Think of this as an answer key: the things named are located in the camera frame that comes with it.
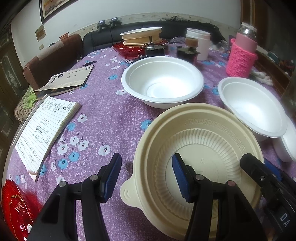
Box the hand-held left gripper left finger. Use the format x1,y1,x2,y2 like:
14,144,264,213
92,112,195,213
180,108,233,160
28,153,122,241

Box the purple floral tablecloth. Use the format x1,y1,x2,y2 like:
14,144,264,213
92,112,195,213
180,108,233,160
2,45,296,241

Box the dark wooden cabinet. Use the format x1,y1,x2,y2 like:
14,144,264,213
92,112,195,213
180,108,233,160
0,23,29,149

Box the lined paper notebook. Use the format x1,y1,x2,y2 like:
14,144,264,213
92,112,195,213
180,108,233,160
14,94,82,182

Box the clear plastic container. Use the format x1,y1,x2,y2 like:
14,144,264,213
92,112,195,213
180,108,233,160
169,36,187,56

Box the green patterned cloth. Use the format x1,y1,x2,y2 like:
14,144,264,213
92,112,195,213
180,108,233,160
21,86,38,110

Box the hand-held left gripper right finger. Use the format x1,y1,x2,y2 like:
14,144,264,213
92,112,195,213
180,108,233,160
172,153,264,241

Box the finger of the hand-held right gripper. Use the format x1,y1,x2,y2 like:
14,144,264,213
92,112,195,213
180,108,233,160
240,153,284,189

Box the tan plastic bowl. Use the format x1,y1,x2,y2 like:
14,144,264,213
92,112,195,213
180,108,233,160
122,32,167,46

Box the wide white foam bowl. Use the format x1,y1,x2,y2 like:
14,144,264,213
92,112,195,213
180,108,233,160
121,56,204,109

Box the grey paperback book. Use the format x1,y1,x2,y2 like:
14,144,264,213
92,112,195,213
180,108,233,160
34,65,94,96

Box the white foam plate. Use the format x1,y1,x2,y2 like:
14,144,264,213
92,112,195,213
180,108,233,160
120,27,163,36

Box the small wall picture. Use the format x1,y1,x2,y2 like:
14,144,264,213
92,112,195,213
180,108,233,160
35,25,46,42

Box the red glass plate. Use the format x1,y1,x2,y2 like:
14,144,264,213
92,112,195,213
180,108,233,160
1,178,44,241

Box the bottle in pink knitted sleeve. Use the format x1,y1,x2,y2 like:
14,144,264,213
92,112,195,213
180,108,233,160
226,22,258,77

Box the black sofa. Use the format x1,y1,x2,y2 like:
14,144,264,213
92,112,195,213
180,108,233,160
82,20,228,56

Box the cream ribbed plastic bowl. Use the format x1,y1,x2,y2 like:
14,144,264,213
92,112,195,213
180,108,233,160
120,103,265,232

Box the black round jar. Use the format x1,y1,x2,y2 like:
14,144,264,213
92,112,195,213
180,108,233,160
144,44,166,57

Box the framed wall painting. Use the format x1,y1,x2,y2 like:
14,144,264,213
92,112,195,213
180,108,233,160
39,0,80,24

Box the red glass bowl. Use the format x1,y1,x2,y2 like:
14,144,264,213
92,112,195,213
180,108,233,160
112,42,145,59

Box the white plastic jar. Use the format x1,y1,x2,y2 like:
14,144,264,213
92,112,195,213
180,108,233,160
186,28,211,61

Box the brown armchair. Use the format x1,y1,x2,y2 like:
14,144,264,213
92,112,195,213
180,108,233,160
23,34,83,91

